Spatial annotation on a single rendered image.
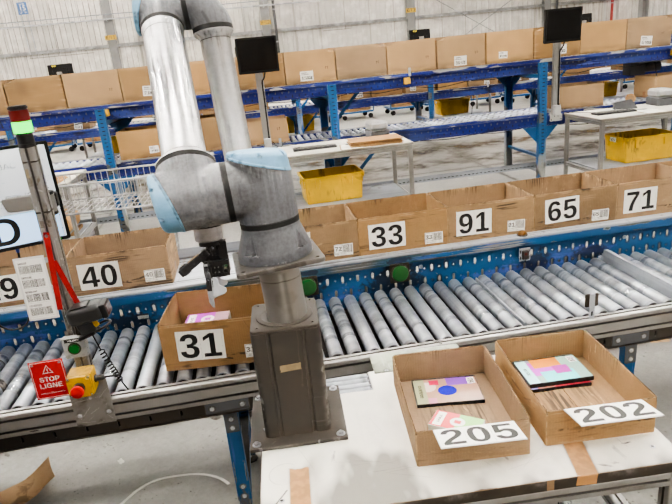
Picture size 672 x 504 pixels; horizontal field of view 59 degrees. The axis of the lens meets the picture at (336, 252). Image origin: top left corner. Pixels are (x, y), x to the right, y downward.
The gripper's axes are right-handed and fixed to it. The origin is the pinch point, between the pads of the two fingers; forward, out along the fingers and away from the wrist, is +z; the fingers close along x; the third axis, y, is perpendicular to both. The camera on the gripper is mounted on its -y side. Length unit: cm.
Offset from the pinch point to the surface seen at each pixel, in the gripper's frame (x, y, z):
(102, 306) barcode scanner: -16.9, -29.6, -7.9
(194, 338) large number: 1.1, -7.9, 12.2
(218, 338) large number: 0.3, -0.1, 13.2
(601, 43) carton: 495, 445, -105
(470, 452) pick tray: -66, 61, 28
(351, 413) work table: -38, 37, 28
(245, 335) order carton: -0.4, 8.9, 13.3
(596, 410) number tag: -70, 92, 21
